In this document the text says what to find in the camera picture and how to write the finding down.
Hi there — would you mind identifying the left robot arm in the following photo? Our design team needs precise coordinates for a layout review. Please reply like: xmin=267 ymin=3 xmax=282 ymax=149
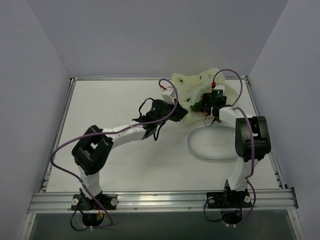
xmin=71 ymin=99 xmax=188 ymax=210

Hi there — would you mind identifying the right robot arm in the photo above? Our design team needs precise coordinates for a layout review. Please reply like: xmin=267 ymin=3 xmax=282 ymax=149
xmin=200 ymin=89 xmax=271 ymax=207

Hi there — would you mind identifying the green fake fruit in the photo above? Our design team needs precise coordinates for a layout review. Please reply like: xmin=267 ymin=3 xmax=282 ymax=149
xmin=190 ymin=104 xmax=202 ymax=112

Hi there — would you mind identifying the white oval plate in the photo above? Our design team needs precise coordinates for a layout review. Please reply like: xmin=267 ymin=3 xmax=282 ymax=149
xmin=187 ymin=125 xmax=238 ymax=161

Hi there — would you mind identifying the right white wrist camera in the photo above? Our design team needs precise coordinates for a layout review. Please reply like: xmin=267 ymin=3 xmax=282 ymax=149
xmin=211 ymin=81 xmax=225 ymax=98

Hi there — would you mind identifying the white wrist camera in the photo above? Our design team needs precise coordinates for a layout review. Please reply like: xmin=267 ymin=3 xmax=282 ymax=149
xmin=161 ymin=86 xmax=177 ymax=105
xmin=211 ymin=81 xmax=225 ymax=98

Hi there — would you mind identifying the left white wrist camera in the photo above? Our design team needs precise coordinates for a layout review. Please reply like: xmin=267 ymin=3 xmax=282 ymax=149
xmin=161 ymin=86 xmax=177 ymax=105

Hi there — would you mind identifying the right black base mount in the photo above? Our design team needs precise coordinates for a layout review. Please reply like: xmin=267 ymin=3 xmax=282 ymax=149
xmin=203 ymin=191 xmax=253 ymax=228

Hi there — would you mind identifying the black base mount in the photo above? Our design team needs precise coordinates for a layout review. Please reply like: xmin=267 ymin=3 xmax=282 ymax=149
xmin=70 ymin=192 xmax=118 ymax=227
xmin=203 ymin=191 xmax=253 ymax=228

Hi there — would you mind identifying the aluminium front rail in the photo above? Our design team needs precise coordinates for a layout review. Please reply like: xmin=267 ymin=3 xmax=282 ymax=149
xmin=27 ymin=189 xmax=298 ymax=214

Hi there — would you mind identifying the aluminium table edge frame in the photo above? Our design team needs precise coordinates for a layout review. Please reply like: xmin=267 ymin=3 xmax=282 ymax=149
xmin=39 ymin=76 xmax=288 ymax=193

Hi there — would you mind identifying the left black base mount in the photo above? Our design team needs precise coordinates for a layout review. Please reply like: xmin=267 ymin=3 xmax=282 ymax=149
xmin=70 ymin=192 xmax=118 ymax=227

